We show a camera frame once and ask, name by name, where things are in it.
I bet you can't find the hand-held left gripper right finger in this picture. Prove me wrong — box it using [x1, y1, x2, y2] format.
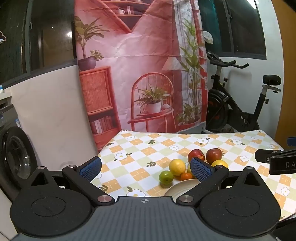
[176, 157, 263, 207]

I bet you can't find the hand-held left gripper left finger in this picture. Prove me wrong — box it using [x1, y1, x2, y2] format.
[29, 156, 115, 207]

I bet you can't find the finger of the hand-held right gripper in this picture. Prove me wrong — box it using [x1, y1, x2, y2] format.
[255, 149, 296, 163]

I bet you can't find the dull red apple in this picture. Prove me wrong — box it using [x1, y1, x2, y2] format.
[206, 148, 223, 165]

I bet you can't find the yellow lemon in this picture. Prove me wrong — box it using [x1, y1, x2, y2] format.
[211, 160, 229, 169]
[169, 159, 186, 176]

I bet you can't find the white plate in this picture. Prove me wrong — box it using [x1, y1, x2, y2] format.
[164, 178, 201, 197]

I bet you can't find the bright red apple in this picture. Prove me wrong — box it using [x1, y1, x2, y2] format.
[187, 149, 205, 163]

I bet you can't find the checked floral tablecloth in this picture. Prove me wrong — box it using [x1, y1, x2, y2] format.
[90, 130, 296, 220]

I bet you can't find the black exercise bike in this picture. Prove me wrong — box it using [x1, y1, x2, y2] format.
[205, 52, 282, 133]

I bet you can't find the grey washing machine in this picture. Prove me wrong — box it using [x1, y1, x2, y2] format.
[0, 104, 38, 202]

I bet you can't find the orange wooden door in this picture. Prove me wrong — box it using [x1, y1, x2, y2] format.
[270, 0, 296, 146]

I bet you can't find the printed backdrop cloth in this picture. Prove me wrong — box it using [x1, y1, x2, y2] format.
[74, 0, 208, 153]

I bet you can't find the dark window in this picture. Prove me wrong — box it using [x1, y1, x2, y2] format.
[0, 0, 78, 86]
[199, 0, 267, 61]

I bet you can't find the white plastic bag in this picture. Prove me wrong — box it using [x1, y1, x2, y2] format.
[203, 31, 214, 44]

